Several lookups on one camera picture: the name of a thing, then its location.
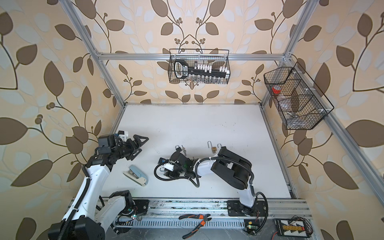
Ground wire basket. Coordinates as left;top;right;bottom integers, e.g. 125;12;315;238
264;63;334;130
168;48;231;85

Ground back wire basket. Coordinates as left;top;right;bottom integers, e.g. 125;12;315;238
168;48;231;85

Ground right wire basket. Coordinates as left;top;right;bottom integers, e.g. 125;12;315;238
264;63;334;130

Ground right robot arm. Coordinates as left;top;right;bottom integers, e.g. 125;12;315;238
154;147;269;217

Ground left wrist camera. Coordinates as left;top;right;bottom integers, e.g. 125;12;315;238
116;131;129;142

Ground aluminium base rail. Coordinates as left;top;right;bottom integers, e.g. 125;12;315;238
98;198;313;229

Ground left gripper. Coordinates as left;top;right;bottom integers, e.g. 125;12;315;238
110;135;148;161

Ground red cap item in basket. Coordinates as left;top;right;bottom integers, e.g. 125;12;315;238
272;85;282;96

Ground red orange pliers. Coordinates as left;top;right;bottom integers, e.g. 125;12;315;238
178;213;213;240

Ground black power board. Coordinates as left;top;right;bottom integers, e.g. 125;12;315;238
274;218;314;238

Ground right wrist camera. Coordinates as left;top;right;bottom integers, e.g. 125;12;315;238
159;158;176;172

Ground black white tool in basket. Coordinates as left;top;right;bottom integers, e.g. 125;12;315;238
173;60;231;79

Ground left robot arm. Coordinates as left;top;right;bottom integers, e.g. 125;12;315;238
48;131;149;240

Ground brass padlock open shackle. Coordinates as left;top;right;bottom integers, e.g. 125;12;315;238
207;141;217;154

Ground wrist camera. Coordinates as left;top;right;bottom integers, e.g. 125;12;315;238
159;158;176;172
116;131;129;142

